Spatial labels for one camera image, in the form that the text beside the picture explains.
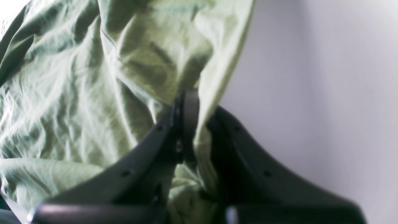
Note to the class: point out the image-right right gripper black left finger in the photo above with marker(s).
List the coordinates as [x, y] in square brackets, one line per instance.
[135, 189]

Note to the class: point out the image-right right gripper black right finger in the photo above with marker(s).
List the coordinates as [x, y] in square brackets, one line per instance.
[257, 189]

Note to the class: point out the olive green T-shirt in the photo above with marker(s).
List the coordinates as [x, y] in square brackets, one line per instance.
[82, 82]

